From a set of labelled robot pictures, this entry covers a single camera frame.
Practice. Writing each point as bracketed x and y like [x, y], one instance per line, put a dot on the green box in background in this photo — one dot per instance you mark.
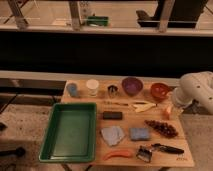
[97, 20]

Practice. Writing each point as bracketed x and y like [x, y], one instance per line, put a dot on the small metal cup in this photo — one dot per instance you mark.
[112, 91]

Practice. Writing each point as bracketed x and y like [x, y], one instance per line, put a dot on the blue plastic cup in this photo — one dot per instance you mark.
[72, 89]

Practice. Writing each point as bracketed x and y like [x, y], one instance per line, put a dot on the black rectangular block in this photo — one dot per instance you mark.
[112, 115]

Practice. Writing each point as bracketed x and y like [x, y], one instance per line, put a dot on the orange chili pepper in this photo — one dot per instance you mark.
[118, 153]

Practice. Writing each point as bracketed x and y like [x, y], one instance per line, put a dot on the bunch of dark grapes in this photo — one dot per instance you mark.
[162, 128]

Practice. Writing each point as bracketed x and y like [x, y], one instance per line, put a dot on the wooden stick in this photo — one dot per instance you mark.
[115, 103]

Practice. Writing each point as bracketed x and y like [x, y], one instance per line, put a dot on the light blue cloth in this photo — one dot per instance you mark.
[112, 135]

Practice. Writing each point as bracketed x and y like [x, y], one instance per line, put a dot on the white paper cup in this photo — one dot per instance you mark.
[92, 86]

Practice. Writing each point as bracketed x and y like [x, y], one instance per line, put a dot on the metal peeler tool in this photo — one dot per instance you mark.
[144, 153]

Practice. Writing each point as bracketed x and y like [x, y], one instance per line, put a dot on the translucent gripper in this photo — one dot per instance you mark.
[175, 111]

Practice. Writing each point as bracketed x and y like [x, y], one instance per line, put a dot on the blue sponge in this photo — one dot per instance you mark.
[139, 134]

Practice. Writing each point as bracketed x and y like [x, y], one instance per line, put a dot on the purple bowl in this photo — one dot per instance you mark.
[132, 86]

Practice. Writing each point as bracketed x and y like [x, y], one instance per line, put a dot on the orange bowl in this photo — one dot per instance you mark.
[159, 90]

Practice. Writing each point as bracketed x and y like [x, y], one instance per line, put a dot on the black handled tool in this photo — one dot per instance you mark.
[167, 149]

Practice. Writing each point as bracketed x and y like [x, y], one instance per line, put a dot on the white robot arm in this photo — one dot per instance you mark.
[194, 86]

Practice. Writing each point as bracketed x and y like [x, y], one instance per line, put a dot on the green plastic tray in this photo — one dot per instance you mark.
[70, 136]

